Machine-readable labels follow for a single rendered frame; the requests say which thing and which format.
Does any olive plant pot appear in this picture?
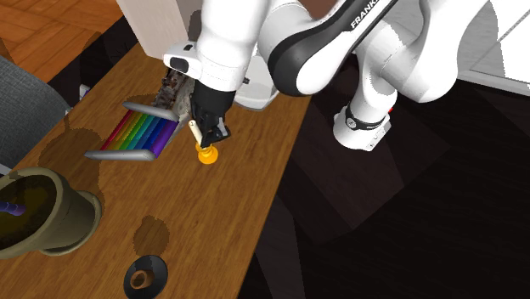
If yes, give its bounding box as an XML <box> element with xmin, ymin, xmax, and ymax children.
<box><xmin>0</xmin><ymin>166</ymin><xmax>104</xmax><ymax>261</ymax></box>

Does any wooden table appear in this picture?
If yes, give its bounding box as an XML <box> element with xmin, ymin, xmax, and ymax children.
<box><xmin>0</xmin><ymin>41</ymin><xmax>313</xmax><ymax>299</ymax></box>

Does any grey sofa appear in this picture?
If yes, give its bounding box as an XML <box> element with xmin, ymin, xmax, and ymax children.
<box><xmin>0</xmin><ymin>55</ymin><xmax>71</xmax><ymax>171</ymax></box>

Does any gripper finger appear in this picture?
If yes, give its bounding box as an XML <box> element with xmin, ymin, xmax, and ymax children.
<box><xmin>216</xmin><ymin>117</ymin><xmax>232</xmax><ymax>140</ymax></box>
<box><xmin>200</xmin><ymin>122</ymin><xmax>218</xmax><ymax>149</ymax></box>

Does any purple plant stem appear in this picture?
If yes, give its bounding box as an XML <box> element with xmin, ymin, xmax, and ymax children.
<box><xmin>0</xmin><ymin>200</ymin><xmax>26</xmax><ymax>217</ymax></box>

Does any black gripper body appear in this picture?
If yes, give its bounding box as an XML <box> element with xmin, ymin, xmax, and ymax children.
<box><xmin>190</xmin><ymin>79</ymin><xmax>238</xmax><ymax>127</ymax></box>

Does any white wooden cabinet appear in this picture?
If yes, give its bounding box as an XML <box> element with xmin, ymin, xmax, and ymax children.
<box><xmin>116</xmin><ymin>0</ymin><xmax>190</xmax><ymax>61</ymax></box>

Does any dark robot stand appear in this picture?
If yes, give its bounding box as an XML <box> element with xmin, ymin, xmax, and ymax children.
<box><xmin>254</xmin><ymin>93</ymin><xmax>454</xmax><ymax>299</ymax></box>

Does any brown and grey rough figure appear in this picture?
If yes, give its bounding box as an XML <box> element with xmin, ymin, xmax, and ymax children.
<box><xmin>154</xmin><ymin>68</ymin><xmax>196</xmax><ymax>123</ymax></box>

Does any rainbow xylophone with grey rails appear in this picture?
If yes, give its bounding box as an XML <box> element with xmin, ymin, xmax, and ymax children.
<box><xmin>83</xmin><ymin>100</ymin><xmax>182</xmax><ymax>162</ymax></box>

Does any black disc with brown hole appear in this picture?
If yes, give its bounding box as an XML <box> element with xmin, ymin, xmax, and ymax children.
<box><xmin>123</xmin><ymin>255</ymin><xmax>169</xmax><ymax>299</ymax></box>

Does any cream stick with yellow knob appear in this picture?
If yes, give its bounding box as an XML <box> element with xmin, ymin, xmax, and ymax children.
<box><xmin>188</xmin><ymin>119</ymin><xmax>219</xmax><ymax>166</ymax></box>

